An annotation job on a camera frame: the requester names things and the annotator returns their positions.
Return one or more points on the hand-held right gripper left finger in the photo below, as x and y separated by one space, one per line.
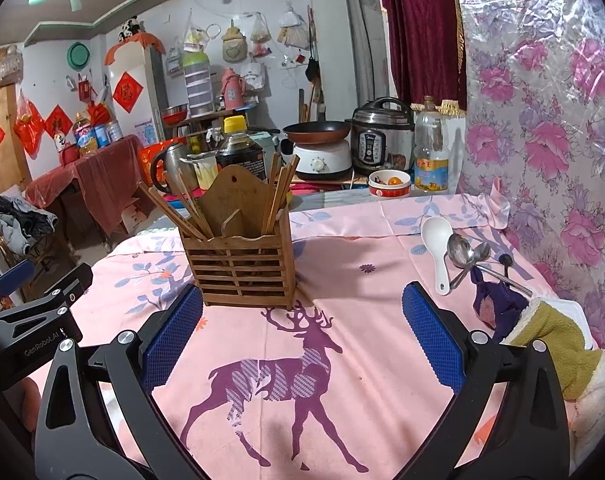
175 335

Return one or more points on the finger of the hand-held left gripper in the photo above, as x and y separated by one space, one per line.
42 307
15 276

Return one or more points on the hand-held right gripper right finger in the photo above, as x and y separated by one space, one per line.
430 335

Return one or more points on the wooden chopstick holder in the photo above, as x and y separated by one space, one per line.
242 270

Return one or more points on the group of wooden chopsticks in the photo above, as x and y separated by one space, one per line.
170 210

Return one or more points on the person's left hand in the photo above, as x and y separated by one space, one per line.
27 402

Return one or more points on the wooden chair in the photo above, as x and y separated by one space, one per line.
2 250

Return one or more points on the pile of clothes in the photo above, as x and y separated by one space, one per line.
17 220

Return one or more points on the purple cloth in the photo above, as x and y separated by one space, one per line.
497 305

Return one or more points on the pink deer print bedsheet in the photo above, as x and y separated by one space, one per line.
382 410

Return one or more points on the steel ladle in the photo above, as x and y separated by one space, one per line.
460 250

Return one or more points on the steel spoon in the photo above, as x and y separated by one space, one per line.
481 251

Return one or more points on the white plastic rice spoon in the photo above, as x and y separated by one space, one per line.
436 235

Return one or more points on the brown wooden door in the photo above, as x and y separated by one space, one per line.
2 175

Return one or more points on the small dark metal spoon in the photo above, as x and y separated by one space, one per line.
505 259

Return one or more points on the olive and white fleece cloth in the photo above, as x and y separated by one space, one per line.
552 340

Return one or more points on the cardboard box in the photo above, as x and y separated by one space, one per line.
132 217

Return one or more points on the red pot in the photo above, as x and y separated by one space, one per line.
70 155

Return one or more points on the red cloth covered table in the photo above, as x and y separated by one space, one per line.
102 170

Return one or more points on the small white bottle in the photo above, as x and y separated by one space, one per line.
61 141

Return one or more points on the white bowl red rim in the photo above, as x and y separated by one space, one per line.
390 191

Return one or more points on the large yellow cooking oil bottle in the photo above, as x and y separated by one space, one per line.
86 137

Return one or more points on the small red diamond paper decoration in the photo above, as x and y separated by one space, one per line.
58 122

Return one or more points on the blue tin can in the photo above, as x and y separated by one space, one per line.
101 136
114 131

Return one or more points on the clear oil bottle yellow label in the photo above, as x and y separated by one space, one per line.
431 170

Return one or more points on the steel electric kettle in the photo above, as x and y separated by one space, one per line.
175 165

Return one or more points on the orange red gift bag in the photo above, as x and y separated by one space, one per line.
147 160

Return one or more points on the dark sauce bottle yellow cap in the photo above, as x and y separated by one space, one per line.
240 152

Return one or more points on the silver electric pressure cooker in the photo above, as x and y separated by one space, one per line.
382 145

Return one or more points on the red hanging ornament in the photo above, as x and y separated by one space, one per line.
85 89

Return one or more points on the woven handbag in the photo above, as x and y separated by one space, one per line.
9 67

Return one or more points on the pale green rice cooker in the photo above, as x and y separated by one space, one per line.
262 140

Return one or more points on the red basin with steel bowl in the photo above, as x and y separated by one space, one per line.
175 115

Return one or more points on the green plastic basin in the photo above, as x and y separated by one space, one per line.
78 56

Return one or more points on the copper frying pan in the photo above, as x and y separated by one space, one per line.
315 132

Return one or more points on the white refrigerator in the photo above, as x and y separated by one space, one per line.
132 60

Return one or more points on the tiered container green lid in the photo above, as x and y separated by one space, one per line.
198 85

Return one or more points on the pink thermos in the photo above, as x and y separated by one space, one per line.
233 90

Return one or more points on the orange cloth cover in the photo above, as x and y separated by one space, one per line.
142 40

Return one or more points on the white tote bag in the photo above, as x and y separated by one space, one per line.
253 77

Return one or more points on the panda plush toy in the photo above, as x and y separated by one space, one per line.
130 30

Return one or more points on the black hanging object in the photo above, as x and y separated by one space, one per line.
311 70

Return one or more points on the hanging plastic bag yellow contents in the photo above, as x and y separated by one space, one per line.
195 40

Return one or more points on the beige jar-shaped hanging pouch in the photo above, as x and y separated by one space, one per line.
234 45

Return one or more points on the hanging plastic bag red contents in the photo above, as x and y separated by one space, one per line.
261 40

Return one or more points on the dark red curtain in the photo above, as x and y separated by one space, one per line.
422 25

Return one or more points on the hanging white plastic bag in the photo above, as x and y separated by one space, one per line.
295 35

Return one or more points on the floral plastic wall sheet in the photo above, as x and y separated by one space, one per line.
542 135

